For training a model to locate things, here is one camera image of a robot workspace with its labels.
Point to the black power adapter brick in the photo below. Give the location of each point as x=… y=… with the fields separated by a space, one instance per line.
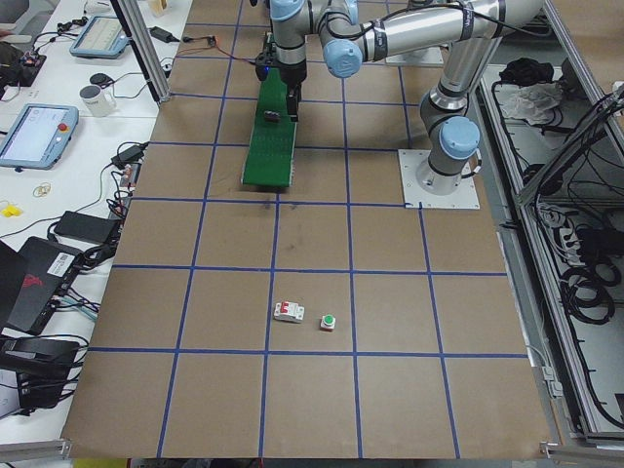
x=88 y=228

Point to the green push button switch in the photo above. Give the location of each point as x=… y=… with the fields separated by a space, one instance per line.
x=327 y=323

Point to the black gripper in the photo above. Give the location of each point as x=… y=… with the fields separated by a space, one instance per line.
x=292 y=74

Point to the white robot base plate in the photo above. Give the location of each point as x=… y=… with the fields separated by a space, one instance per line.
x=425 y=189

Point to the white mug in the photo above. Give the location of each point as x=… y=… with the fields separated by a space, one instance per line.
x=98 y=101

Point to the blue teach pendant near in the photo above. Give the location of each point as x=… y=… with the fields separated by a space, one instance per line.
x=39 y=136

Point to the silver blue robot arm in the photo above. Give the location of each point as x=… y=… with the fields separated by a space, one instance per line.
x=468 y=27

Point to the blue teach pendant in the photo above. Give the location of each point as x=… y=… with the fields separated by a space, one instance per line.
x=101 y=38
x=39 y=136

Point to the blue teach pendant far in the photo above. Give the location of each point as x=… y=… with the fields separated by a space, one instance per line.
x=101 y=38

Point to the white red circuit breaker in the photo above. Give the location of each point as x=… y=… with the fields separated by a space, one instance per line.
x=288 y=311

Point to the black round puck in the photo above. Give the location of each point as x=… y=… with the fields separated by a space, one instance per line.
x=101 y=80

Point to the aluminium frame post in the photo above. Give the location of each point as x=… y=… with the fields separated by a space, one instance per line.
x=133 y=24

